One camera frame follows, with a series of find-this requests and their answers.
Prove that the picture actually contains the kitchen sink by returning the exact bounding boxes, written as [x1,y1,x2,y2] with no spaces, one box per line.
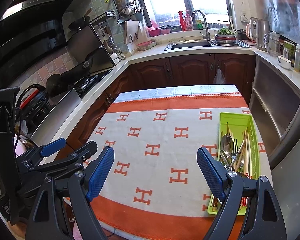
[164,40,212,51]

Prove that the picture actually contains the small silver spoon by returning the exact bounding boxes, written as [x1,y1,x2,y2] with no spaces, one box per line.
[220,150,231,168]

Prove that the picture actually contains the wooden chopstick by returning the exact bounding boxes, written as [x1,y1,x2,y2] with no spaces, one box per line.
[243,129,250,178]
[235,139,246,172]

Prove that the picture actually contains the large silver spoon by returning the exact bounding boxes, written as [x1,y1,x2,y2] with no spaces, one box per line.
[221,134,234,159]

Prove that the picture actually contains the silver fork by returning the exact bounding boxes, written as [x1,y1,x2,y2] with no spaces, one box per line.
[228,139,238,171]

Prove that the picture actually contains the green plastic utensil tray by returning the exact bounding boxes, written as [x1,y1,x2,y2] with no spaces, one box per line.
[206,112,261,217]

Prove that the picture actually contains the orange beige H-pattern cloth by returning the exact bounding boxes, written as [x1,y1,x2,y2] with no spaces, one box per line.
[83,92,273,240]

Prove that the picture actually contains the black wok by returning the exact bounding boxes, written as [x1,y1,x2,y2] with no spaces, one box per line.
[46,57,93,98]

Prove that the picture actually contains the black gas stove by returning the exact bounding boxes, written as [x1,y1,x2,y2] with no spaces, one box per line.
[74,69,112,99]

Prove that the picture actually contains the steel counter cabinet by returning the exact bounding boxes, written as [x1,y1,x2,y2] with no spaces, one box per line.
[249,51,300,168]

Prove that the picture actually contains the dark wooden base cabinets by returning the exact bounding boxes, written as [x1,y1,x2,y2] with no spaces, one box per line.
[66,54,256,150]

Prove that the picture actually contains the black range hood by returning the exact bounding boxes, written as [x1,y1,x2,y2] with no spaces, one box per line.
[0,0,84,89]

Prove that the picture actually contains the white bowl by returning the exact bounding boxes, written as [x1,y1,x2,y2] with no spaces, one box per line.
[277,56,292,69]

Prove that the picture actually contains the chrome faucet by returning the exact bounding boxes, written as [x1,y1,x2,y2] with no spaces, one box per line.
[192,10,211,42]

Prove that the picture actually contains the wooden cutting board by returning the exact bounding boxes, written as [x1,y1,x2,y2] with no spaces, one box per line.
[124,20,149,54]

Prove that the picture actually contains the potted green plant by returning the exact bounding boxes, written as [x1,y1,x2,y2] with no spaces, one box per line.
[217,28,237,36]

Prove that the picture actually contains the glass pitcher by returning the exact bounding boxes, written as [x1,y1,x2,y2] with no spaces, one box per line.
[264,31,281,57]

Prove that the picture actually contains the steel electric kettle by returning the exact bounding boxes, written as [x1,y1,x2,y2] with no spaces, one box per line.
[246,17,270,51]

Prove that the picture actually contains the red bottle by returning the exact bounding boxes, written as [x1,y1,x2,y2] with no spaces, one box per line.
[178,11,187,31]

